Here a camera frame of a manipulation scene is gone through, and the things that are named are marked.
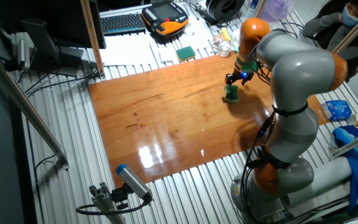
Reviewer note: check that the rectangular green and yellow sponge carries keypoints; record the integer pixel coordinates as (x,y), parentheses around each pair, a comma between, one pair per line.
(185,53)

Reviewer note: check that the grey camera with blue cap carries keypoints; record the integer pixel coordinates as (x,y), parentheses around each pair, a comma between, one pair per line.
(134,182)

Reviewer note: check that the person in dark clothes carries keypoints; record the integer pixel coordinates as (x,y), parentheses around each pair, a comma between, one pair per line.
(328,25)

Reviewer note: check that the curved green and yellow sponge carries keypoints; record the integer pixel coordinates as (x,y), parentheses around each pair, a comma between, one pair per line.
(232,95)

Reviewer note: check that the aluminium camera mount profile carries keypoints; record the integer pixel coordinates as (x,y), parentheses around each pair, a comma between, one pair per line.
(106,202)

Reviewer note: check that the short aluminium frame bar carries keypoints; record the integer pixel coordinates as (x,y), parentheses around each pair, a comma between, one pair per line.
(353,143)

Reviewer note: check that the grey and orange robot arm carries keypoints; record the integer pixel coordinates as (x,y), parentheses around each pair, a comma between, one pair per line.
(300,71)

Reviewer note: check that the black computer keyboard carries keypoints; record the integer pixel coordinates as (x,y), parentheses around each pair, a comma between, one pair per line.
(123,23)

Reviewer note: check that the clear plastic bottle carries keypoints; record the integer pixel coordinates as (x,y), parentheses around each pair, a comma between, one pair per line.
(253,7)

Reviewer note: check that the orange and black teach pendant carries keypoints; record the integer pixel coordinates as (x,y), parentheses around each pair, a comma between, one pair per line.
(165,15)

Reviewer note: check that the blue wet wipe packet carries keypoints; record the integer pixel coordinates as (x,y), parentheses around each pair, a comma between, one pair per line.
(337,109)

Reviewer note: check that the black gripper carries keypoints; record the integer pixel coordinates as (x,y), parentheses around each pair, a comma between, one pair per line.
(241,76)

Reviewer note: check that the clear glass mug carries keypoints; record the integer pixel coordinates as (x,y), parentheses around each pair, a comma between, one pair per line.
(224,46)

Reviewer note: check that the black round spool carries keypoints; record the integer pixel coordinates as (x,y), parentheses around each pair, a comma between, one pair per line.
(225,7)

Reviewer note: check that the purple plastic bag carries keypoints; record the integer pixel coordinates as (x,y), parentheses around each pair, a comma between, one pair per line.
(277,9)

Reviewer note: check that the white foam block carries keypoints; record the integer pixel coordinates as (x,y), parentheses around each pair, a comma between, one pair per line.
(167,55)

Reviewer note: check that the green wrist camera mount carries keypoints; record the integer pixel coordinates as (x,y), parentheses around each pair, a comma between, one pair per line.
(248,66)

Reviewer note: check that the white paper sheet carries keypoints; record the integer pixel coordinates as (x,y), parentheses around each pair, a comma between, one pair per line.
(129,49)

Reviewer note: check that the long aluminium frame bar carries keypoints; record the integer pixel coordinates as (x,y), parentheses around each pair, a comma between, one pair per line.
(23,102)

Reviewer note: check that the black computer monitor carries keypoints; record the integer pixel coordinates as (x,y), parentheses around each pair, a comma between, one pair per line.
(48,28)

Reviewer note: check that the slanted aluminium frame bar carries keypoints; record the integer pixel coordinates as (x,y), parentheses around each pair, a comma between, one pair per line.
(356,26)

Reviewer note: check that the white tape roll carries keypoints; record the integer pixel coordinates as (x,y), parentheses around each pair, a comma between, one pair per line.
(189,29)

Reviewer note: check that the yellow sponge piece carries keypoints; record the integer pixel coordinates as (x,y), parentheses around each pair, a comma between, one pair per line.
(225,33)

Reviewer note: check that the wood coloured frame post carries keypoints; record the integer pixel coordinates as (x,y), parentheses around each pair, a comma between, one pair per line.
(92,37)

